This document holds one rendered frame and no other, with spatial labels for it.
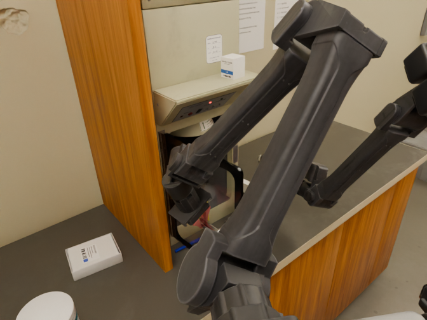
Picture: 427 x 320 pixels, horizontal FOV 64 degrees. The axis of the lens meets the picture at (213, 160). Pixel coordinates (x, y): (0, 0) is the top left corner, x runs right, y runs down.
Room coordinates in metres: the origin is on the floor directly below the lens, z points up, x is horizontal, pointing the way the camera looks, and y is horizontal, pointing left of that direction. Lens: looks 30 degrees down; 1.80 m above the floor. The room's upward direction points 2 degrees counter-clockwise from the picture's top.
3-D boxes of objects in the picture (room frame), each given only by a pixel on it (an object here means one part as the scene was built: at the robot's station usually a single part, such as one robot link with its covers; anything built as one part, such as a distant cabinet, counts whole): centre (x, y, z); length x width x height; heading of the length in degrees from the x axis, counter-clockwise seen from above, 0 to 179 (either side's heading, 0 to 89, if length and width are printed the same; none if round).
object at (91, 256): (0.85, 0.41, 0.96); 0.16 x 0.12 x 0.04; 119
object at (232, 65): (1.01, -0.07, 1.54); 0.05 x 0.05 x 0.06; 43
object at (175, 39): (1.10, 0.11, 1.33); 0.32 x 0.25 x 0.77; 128
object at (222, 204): (0.78, 0.04, 1.19); 0.30 x 0.01 x 0.40; 43
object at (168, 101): (0.96, 0.00, 1.46); 0.32 x 0.12 x 0.10; 128
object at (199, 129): (1.09, 0.08, 1.34); 0.18 x 0.18 x 0.05
